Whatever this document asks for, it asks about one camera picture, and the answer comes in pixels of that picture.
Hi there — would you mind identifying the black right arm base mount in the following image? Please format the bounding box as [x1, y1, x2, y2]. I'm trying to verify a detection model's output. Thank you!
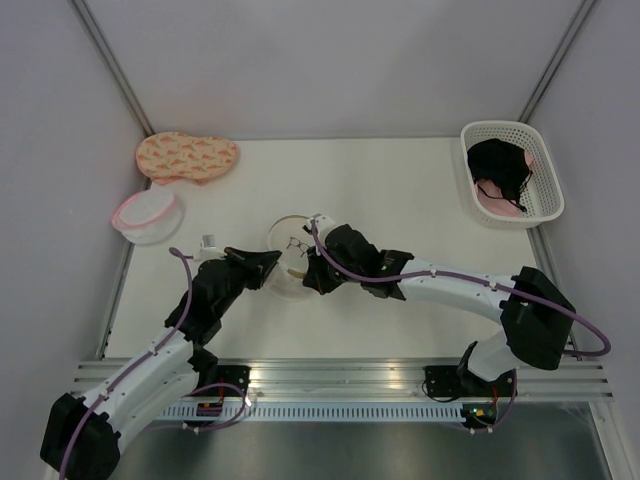
[422, 365, 476, 403]

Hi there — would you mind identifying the black bra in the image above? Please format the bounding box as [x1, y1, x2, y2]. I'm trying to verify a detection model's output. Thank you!
[467, 138, 533, 217]

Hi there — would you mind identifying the pink trimmed mesh laundry bag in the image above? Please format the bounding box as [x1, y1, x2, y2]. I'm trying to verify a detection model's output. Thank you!
[110, 186, 184, 245]

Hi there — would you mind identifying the orange patterned laundry bag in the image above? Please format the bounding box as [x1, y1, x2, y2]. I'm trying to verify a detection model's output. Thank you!
[134, 131, 240, 185]

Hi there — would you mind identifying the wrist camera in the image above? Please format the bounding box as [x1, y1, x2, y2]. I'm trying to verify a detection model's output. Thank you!
[302, 213, 336, 237]
[193, 234, 224, 262]

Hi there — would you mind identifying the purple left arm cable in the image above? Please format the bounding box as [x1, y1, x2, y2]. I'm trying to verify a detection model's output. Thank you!
[59, 247, 251, 479]

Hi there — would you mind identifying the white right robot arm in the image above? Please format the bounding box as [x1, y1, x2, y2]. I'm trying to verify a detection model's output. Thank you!
[267, 216, 575, 401]

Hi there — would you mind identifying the cream mesh laundry bag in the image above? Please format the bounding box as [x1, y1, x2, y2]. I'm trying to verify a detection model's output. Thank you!
[265, 215, 318, 302]

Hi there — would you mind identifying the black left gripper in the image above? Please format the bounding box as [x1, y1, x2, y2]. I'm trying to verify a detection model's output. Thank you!
[215, 246, 281, 316]

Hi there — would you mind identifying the pink bra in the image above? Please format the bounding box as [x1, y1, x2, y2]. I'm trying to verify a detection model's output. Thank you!
[470, 152, 533, 217]

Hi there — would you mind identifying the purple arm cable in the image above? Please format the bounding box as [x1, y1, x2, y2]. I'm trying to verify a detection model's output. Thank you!
[309, 219, 614, 436]
[59, 247, 251, 479]

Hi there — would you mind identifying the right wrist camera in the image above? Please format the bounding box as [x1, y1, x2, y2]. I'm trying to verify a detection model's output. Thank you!
[302, 213, 336, 237]

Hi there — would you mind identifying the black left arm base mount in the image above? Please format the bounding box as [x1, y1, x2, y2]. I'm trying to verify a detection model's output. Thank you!
[211, 365, 251, 399]

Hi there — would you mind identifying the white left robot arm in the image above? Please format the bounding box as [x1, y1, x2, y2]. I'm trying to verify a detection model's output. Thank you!
[40, 247, 282, 479]

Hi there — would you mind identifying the white slotted cable duct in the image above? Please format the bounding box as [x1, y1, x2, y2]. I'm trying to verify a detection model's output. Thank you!
[157, 401, 464, 423]

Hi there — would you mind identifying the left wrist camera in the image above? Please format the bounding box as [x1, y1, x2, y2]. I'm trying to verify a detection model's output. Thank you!
[193, 234, 224, 262]

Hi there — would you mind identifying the white plastic basket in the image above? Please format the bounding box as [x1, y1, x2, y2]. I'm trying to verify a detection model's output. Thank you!
[454, 120, 565, 229]

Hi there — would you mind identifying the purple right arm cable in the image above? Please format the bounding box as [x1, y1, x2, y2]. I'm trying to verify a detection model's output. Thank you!
[309, 219, 614, 436]

